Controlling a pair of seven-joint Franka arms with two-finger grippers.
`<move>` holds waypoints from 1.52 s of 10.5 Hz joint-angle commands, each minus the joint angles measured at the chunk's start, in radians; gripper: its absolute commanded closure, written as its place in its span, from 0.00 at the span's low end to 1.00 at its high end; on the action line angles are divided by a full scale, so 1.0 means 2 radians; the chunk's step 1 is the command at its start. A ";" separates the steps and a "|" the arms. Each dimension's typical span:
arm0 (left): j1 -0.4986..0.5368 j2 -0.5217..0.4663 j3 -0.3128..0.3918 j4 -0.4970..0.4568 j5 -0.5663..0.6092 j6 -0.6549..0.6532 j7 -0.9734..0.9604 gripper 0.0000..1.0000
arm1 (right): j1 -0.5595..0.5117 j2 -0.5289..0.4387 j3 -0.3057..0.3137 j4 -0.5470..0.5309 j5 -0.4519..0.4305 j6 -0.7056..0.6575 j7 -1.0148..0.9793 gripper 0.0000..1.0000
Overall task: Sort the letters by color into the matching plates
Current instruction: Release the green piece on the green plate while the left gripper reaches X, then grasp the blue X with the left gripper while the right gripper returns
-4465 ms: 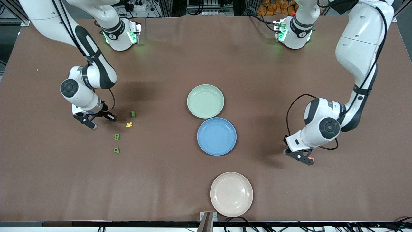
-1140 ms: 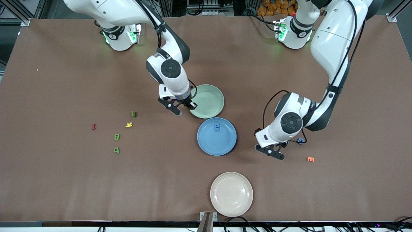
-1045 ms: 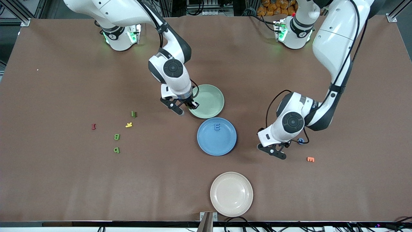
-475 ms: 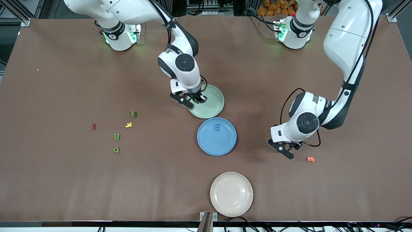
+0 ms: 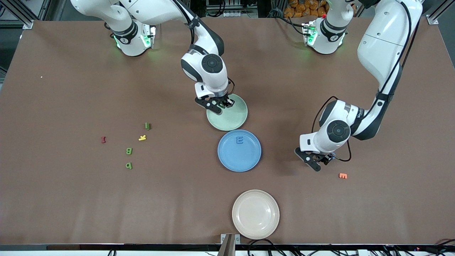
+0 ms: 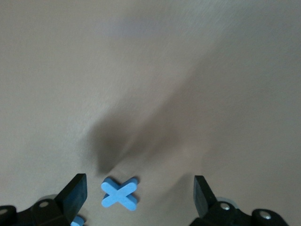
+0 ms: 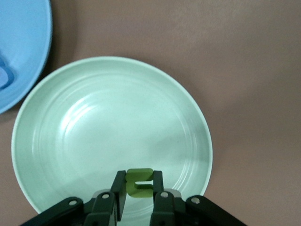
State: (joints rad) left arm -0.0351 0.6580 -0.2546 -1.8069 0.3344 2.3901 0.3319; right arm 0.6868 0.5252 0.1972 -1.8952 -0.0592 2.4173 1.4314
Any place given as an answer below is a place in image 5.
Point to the light green plate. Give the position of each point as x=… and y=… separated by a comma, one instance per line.
x=231, y=119

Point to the white power strip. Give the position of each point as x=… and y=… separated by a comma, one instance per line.
x=238, y=14

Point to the grey metal bracket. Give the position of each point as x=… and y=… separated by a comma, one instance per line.
x=229, y=247

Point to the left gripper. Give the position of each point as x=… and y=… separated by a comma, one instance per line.
x=327, y=157

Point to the blue plate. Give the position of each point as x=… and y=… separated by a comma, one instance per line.
x=239, y=158

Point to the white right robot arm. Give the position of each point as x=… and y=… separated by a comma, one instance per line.
x=149, y=10

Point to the green letter q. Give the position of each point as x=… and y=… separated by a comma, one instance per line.
x=129, y=165

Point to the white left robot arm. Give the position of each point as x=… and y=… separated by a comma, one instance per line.
x=380, y=46

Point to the bag of oranges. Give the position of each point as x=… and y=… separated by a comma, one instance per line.
x=302, y=7

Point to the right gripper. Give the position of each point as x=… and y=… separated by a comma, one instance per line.
x=224, y=100

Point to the beige plate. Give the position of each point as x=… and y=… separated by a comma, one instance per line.
x=255, y=214

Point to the aluminium frame profile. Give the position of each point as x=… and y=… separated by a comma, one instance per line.
x=25, y=25
x=433, y=19

